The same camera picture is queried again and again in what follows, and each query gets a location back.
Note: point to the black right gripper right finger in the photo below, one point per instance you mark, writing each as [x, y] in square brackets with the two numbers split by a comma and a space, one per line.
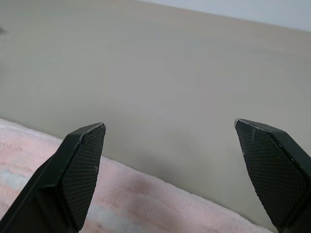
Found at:
[277, 174]

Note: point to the pink fluffy towel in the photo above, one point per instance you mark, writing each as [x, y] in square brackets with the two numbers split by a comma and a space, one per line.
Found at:
[150, 204]

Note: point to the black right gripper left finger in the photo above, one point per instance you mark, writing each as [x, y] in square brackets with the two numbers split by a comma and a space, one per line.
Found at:
[60, 184]

